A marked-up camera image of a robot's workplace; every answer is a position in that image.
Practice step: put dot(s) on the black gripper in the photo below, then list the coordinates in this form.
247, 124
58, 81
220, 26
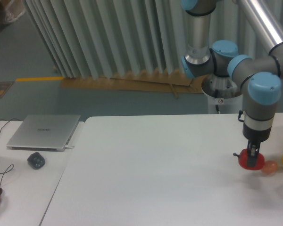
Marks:
253, 148

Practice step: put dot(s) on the red bell pepper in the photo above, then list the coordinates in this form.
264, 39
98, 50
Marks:
242, 160

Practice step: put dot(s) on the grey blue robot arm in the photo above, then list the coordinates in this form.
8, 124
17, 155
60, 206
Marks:
259, 80

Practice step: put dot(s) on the brown egg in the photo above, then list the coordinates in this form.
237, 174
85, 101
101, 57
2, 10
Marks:
270, 167

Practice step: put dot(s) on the flat brown cardboard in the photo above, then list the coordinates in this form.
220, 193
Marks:
175, 83

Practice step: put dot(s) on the grey folding screen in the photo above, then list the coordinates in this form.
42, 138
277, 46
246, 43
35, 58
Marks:
95, 38

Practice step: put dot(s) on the silver closed laptop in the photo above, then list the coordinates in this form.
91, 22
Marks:
44, 132

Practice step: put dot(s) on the black earbuds case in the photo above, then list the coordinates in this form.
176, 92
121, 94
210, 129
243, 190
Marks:
36, 160

